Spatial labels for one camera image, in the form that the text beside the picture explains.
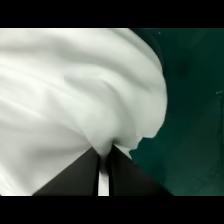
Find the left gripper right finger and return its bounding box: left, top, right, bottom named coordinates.
left=107, top=145, right=175, bottom=197

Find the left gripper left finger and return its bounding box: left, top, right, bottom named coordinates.
left=33, top=147, right=101, bottom=197

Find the white shirt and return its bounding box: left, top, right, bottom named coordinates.
left=0, top=27, right=169, bottom=197

